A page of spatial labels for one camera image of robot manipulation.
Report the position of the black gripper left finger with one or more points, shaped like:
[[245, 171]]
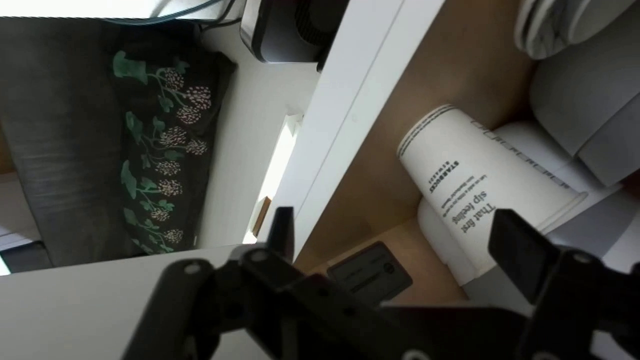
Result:
[[267, 307]]

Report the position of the white framed window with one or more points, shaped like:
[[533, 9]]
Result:
[[281, 172]]

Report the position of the white cupboard door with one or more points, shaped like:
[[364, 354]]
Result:
[[80, 307]]

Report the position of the white striped bowl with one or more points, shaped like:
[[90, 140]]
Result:
[[560, 22]]

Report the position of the dark floral cushion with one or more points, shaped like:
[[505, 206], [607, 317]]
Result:
[[173, 147]]

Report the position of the grey ceramic bowl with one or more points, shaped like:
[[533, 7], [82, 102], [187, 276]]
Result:
[[616, 152], [581, 86]]

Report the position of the small wooden picture frame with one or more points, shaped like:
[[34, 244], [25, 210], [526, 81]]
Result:
[[261, 217]]

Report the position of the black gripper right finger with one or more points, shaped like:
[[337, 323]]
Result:
[[581, 300]]

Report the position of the white wall cupboard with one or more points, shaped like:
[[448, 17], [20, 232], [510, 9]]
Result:
[[373, 120]]

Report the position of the steel black coffee maker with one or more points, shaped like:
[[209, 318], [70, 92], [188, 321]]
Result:
[[292, 31]]

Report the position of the white paper cup with text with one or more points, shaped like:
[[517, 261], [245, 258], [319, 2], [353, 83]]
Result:
[[481, 166]]

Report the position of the dark cupboard door hinge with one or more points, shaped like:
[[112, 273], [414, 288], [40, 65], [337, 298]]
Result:
[[370, 273]]

